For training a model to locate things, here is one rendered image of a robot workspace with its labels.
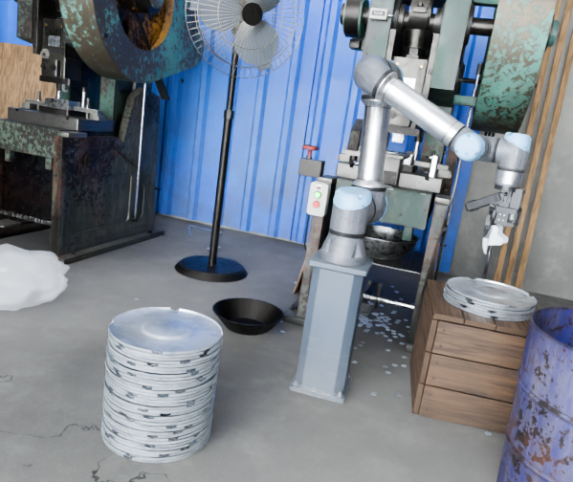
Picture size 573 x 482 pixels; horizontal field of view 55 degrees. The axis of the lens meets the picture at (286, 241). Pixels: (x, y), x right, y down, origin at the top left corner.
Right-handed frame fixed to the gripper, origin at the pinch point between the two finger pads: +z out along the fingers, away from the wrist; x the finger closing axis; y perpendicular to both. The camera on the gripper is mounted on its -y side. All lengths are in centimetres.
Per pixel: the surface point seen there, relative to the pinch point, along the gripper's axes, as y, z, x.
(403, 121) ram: -56, -35, 48
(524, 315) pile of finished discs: 13.9, 19.5, 9.6
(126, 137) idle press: -212, -6, 32
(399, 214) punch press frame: -46, 2, 38
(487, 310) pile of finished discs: 4.4, 19.2, 1.4
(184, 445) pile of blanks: -41, 52, -81
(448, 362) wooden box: -1.4, 36.7, -7.6
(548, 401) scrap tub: 31, 23, -41
